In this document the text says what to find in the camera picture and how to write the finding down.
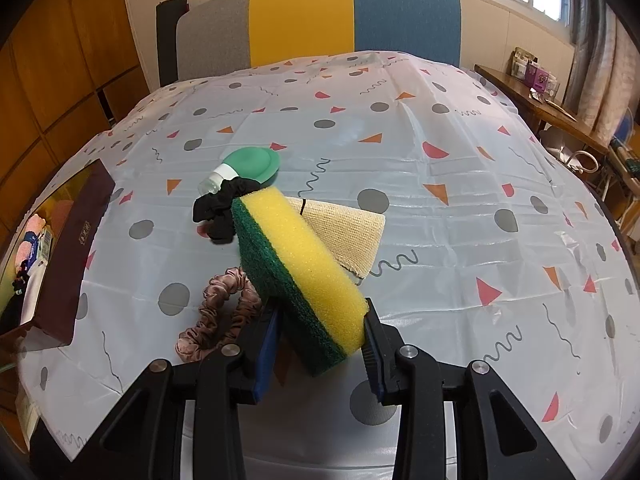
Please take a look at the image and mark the yellow green scouring sponge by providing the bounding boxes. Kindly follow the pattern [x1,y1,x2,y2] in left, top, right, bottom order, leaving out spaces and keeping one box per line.
[231,186,369,376]

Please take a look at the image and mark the pink satin scrunchie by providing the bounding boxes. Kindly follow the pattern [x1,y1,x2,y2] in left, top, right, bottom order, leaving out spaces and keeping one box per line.
[175,266,262,363]

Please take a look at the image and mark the beige cloth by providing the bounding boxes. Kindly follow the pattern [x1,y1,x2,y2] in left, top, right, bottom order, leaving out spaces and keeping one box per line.
[288,197,385,280]

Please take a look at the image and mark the white rectangular sponge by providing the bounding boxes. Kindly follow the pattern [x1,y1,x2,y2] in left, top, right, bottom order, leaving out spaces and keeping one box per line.
[21,259,48,324]

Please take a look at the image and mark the pink towel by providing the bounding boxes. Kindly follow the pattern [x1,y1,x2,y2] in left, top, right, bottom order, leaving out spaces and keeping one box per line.
[14,214,46,271]

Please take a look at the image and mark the black scrunchie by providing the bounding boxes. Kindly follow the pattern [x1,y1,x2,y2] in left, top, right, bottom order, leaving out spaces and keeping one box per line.
[192,177,262,245]

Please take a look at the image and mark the green silicone bottle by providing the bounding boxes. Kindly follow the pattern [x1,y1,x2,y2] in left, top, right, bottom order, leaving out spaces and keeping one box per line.
[198,146,280,195]

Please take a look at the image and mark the gold tray box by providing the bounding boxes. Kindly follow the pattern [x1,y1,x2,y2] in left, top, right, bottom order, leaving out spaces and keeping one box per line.
[1,159,115,358]

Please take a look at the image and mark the wooden side desk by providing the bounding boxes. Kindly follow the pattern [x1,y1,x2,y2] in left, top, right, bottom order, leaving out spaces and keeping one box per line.
[474,64,615,167]

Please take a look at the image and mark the packages on desk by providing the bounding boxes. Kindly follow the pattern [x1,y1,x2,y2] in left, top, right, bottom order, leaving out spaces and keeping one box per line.
[509,47,560,99]

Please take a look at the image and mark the floral curtain right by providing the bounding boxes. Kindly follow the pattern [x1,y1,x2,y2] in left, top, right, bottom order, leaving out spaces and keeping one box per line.
[564,0,639,145]

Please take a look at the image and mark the grey yellow blue headboard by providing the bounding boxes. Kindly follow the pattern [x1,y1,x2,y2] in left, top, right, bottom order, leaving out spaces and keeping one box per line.
[176,0,461,80]

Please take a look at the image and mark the wooden wardrobe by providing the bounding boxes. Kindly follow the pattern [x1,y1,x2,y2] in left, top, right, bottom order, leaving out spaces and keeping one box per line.
[1,0,149,242]

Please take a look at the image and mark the black rolled mat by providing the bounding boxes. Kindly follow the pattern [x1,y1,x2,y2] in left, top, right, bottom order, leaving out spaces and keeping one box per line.
[155,0,189,87]

